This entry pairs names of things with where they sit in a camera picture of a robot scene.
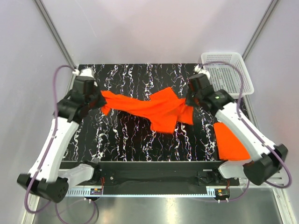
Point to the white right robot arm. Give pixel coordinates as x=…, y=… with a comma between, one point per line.
x=266, y=158

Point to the folded orange t-shirt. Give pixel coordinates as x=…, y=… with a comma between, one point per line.
x=229, y=147

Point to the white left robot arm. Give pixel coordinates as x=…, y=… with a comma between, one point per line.
x=44, y=179

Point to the white slotted cable duct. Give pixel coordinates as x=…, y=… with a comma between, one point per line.
x=85, y=192

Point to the orange t-shirt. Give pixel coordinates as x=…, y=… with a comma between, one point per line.
x=164, y=109
x=229, y=147

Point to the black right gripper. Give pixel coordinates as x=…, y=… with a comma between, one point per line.
x=188, y=101

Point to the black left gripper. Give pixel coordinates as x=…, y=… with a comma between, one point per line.
x=102, y=102

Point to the white plastic mesh basket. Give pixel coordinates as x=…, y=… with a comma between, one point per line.
x=223, y=77

